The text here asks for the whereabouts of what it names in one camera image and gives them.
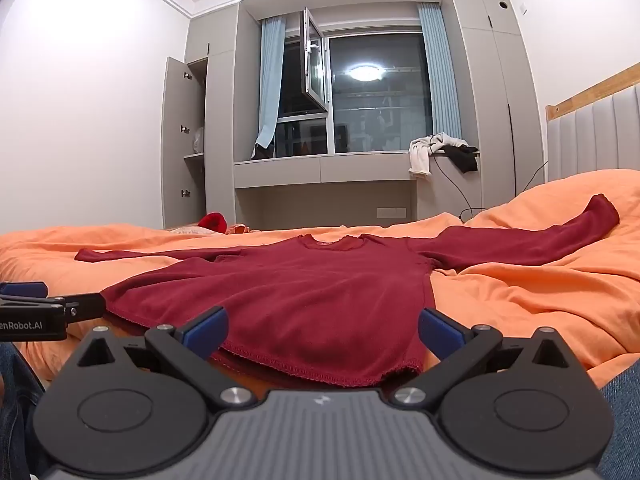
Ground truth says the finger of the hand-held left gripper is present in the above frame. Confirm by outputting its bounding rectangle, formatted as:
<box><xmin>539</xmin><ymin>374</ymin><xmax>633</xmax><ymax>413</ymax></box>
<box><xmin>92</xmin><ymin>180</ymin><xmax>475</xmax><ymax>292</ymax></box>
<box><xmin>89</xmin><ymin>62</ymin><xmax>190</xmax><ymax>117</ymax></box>
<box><xmin>0</xmin><ymin>282</ymin><xmax>49</xmax><ymax>299</ymax></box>
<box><xmin>0</xmin><ymin>293</ymin><xmax>107</xmax><ymax>322</ymax></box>

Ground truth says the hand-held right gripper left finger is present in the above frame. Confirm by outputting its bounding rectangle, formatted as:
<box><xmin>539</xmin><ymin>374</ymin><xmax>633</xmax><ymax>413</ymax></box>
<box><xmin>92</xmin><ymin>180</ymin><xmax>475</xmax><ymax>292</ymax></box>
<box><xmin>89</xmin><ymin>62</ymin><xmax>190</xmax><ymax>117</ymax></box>
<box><xmin>74</xmin><ymin>306</ymin><xmax>257</xmax><ymax>408</ymax></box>

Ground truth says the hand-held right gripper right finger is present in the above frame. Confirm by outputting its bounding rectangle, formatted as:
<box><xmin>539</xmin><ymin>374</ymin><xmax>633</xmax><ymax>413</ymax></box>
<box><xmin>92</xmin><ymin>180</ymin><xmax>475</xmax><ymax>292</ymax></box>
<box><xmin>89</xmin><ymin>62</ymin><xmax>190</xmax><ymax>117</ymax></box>
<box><xmin>391</xmin><ymin>308</ymin><xmax>572</xmax><ymax>407</ymax></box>

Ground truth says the dark red sweater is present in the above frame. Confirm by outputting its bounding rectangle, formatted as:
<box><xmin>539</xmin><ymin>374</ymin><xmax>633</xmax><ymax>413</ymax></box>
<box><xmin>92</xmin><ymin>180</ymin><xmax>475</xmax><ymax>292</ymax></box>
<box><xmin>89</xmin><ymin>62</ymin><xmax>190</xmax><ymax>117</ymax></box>
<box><xmin>75</xmin><ymin>194</ymin><xmax>621</xmax><ymax>389</ymax></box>

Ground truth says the person's left leg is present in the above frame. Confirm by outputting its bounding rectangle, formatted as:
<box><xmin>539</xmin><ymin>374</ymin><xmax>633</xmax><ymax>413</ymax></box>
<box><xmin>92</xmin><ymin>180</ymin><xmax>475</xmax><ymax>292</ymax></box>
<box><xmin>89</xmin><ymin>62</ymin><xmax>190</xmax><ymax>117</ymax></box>
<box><xmin>0</xmin><ymin>342</ymin><xmax>47</xmax><ymax>480</ymax></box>

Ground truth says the person's leg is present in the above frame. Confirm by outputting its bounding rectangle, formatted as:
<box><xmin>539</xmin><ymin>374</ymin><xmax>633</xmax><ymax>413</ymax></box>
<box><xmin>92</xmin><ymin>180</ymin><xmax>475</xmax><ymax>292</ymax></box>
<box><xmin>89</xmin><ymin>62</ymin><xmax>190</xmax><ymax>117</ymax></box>
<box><xmin>597</xmin><ymin>365</ymin><xmax>640</xmax><ymax>480</ymax></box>
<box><xmin>0</xmin><ymin>342</ymin><xmax>47</xmax><ymax>480</ymax></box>

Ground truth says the orange blanket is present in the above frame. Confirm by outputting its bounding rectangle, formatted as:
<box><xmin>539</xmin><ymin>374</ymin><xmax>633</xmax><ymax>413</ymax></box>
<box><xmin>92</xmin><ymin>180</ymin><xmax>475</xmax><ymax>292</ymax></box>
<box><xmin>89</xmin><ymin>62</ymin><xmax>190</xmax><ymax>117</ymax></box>
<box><xmin>0</xmin><ymin>169</ymin><xmax>640</xmax><ymax>392</ymax></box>

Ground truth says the bright red cloth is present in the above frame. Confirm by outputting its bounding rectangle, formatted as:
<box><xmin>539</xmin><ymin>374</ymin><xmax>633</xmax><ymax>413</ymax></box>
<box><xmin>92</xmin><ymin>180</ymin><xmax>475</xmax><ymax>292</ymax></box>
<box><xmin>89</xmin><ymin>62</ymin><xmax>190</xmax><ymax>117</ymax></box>
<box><xmin>196</xmin><ymin>213</ymin><xmax>228</xmax><ymax>234</ymax></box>

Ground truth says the open wardrobe door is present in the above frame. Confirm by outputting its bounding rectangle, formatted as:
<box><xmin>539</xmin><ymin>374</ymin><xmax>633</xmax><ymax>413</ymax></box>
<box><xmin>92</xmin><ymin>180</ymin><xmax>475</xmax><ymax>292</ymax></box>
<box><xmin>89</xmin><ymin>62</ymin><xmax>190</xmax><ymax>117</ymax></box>
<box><xmin>162</xmin><ymin>56</ymin><xmax>207</xmax><ymax>230</ymax></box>

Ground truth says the black cloth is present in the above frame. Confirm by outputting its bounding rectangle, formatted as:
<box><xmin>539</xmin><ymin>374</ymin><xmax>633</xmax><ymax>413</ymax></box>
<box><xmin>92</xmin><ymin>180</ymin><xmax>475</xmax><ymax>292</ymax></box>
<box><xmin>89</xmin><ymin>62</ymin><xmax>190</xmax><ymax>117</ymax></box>
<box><xmin>442</xmin><ymin>144</ymin><xmax>480</xmax><ymax>175</ymax></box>

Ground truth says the white cloth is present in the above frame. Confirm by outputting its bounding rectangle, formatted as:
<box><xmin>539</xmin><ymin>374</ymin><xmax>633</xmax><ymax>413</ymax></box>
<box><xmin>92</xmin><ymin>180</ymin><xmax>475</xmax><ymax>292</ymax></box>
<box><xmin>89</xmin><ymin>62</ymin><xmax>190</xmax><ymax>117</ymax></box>
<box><xmin>408</xmin><ymin>132</ymin><xmax>471</xmax><ymax>178</ymax></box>

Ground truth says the grey window bench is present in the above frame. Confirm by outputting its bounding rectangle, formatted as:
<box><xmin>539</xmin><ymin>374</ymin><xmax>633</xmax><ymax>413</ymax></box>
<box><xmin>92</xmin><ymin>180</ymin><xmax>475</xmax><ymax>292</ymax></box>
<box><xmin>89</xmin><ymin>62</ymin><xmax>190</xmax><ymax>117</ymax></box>
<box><xmin>233</xmin><ymin>150</ymin><xmax>481</xmax><ymax>191</ymax></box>

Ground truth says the person's right leg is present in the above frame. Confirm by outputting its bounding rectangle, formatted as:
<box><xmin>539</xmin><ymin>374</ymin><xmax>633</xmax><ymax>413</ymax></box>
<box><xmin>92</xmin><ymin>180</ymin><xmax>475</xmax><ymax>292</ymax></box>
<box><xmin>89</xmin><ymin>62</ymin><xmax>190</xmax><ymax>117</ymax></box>
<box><xmin>597</xmin><ymin>365</ymin><xmax>640</xmax><ymax>480</ymax></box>

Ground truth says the grey wardrobe with shelves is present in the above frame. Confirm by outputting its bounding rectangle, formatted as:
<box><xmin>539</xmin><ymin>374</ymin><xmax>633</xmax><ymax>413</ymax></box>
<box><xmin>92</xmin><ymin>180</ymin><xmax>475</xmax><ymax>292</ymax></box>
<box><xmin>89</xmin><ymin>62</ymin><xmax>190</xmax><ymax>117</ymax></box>
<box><xmin>162</xmin><ymin>2</ymin><xmax>241</xmax><ymax>231</ymax></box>

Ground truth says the large window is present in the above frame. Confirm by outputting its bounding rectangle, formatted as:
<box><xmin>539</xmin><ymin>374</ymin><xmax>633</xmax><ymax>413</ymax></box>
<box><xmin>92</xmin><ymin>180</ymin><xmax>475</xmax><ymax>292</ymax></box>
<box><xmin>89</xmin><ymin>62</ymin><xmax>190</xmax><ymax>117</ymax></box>
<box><xmin>260</xmin><ymin>7</ymin><xmax>436</xmax><ymax>158</ymax></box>

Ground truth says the grey padded headboard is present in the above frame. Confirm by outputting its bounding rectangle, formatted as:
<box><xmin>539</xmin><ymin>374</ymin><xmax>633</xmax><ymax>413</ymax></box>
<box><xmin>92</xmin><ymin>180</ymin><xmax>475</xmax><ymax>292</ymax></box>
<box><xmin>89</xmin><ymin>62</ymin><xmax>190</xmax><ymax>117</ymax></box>
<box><xmin>545</xmin><ymin>62</ymin><xmax>640</xmax><ymax>183</ymax></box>

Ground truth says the light blue curtain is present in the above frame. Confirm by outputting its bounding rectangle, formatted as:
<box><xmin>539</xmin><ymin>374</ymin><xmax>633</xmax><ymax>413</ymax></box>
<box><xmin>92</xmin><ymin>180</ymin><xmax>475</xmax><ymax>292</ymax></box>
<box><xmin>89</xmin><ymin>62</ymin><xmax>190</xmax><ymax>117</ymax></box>
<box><xmin>416</xmin><ymin>2</ymin><xmax>463</xmax><ymax>143</ymax></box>
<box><xmin>254</xmin><ymin>15</ymin><xmax>287</xmax><ymax>153</ymax></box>

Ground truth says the open window sash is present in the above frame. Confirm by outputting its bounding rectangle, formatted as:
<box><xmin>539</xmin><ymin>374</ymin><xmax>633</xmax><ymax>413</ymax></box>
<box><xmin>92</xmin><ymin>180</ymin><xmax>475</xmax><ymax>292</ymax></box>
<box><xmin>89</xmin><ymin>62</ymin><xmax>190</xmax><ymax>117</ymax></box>
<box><xmin>300</xmin><ymin>7</ymin><xmax>331</xmax><ymax>112</ymax></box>

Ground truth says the black cable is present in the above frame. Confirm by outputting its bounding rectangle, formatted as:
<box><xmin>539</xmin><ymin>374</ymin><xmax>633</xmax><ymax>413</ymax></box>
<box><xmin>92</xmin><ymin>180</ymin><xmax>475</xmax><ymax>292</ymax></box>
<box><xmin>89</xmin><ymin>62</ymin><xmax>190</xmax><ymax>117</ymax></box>
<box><xmin>432</xmin><ymin>152</ymin><xmax>548</xmax><ymax>222</ymax></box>

